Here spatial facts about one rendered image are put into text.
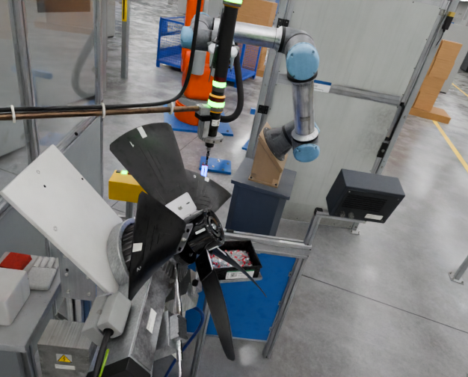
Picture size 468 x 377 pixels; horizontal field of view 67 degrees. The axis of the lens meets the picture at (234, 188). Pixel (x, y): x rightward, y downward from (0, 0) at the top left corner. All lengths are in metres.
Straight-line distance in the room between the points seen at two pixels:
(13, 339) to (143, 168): 0.62
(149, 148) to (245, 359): 1.54
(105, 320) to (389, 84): 2.66
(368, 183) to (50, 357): 1.29
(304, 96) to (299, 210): 2.02
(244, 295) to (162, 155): 1.07
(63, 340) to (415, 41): 2.80
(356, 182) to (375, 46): 1.60
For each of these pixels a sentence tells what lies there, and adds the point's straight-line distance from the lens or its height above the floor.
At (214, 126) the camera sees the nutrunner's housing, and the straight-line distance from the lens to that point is 0.97.
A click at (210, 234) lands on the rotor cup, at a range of 0.99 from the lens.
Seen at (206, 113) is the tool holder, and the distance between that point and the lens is 0.95.
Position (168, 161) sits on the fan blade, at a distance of 1.05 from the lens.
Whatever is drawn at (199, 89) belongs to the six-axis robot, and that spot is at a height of 0.54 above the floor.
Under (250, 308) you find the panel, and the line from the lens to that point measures 1.98.
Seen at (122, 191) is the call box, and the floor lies 1.03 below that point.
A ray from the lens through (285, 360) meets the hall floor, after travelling 2.33.
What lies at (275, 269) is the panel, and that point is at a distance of 1.79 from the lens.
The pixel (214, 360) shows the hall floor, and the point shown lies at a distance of 2.22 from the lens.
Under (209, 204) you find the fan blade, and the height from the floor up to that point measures 1.19.
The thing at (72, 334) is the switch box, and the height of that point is 0.84.
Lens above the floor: 1.84
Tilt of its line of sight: 30 degrees down
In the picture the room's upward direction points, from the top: 12 degrees clockwise
